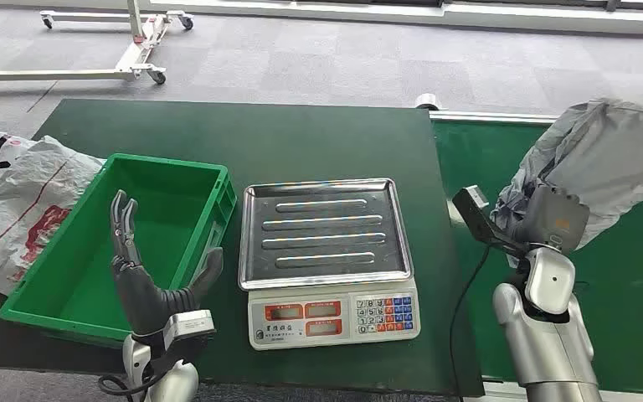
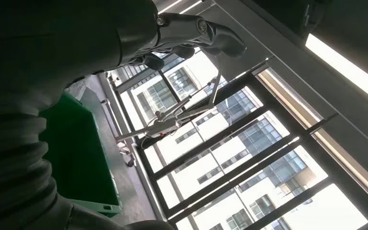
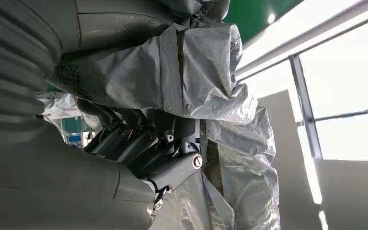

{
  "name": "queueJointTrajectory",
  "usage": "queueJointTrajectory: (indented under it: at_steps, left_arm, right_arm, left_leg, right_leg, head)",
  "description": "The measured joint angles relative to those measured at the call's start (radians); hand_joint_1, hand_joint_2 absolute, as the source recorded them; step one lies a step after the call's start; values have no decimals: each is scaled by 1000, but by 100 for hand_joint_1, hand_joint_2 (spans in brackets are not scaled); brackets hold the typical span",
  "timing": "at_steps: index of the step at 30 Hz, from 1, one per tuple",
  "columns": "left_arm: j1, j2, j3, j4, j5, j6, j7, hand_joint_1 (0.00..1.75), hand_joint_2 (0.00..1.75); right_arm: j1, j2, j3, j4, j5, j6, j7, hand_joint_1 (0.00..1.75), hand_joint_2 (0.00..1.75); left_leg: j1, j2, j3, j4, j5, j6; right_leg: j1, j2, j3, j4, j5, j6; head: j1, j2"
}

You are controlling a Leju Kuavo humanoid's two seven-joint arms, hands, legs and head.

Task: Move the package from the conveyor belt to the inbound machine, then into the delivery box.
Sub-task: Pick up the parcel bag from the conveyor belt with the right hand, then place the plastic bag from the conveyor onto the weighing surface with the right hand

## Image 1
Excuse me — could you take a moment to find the green conveyor belt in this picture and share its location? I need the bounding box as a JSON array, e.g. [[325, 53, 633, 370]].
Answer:
[[429, 110, 643, 396]]

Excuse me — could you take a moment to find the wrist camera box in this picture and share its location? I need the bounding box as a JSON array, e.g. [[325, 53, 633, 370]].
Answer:
[[452, 185, 529, 260], [162, 309, 217, 343]]

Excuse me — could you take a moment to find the green plastic crate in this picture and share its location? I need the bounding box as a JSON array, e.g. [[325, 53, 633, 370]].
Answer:
[[0, 152, 239, 343]]

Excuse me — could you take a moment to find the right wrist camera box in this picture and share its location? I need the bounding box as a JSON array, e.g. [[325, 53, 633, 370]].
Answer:
[[452, 185, 529, 260]]

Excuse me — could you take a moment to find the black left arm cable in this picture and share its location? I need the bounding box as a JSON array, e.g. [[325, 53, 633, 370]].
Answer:
[[97, 354, 159, 402]]

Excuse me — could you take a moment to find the white electronic scale steel tray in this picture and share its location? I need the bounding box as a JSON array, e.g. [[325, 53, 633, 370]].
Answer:
[[237, 177, 422, 352]]

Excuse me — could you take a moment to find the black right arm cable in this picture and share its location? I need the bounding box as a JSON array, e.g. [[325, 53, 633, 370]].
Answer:
[[448, 246, 492, 402]]

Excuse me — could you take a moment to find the silver conveyor end roller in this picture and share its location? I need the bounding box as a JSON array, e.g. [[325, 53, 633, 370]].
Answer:
[[414, 92, 442, 111]]

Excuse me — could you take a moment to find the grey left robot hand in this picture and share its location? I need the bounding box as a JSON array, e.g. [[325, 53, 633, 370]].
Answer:
[[109, 189, 225, 338]]

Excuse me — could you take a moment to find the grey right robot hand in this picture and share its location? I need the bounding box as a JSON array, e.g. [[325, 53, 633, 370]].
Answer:
[[512, 183, 591, 254]]

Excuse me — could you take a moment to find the grey plastic mailer package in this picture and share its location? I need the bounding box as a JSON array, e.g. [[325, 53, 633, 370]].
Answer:
[[490, 98, 643, 252]]

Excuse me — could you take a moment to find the white plastic bag red print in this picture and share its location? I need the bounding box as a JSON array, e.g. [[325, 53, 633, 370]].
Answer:
[[0, 127, 107, 296]]

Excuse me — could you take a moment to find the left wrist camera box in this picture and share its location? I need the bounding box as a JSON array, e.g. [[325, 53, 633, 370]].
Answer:
[[162, 309, 217, 343]]

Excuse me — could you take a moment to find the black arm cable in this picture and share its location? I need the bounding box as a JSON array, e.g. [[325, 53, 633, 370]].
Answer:
[[97, 354, 159, 402], [448, 246, 492, 402]]

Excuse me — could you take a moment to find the white wheeled stand frame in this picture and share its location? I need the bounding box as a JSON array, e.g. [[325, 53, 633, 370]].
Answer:
[[0, 0, 195, 90]]

